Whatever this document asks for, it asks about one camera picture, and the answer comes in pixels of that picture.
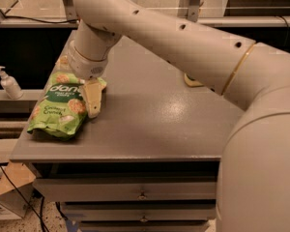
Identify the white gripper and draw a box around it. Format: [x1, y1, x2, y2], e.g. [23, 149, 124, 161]
[67, 41, 108, 118]

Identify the green rice chip bag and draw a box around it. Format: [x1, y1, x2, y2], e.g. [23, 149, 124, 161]
[27, 72, 106, 140]

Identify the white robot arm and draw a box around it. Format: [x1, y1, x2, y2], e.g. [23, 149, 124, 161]
[68, 0, 290, 232]

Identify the white pump bottle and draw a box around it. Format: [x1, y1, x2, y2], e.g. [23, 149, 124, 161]
[0, 66, 23, 100]

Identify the grey drawer cabinet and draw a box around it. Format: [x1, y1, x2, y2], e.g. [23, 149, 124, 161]
[12, 38, 243, 232]

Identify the green yellow sponge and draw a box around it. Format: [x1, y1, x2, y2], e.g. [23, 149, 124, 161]
[184, 73, 203, 87]

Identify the cardboard box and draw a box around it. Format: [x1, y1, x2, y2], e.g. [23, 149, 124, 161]
[0, 162, 35, 220]

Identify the black cable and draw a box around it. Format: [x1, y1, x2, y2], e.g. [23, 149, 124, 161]
[0, 147, 51, 232]

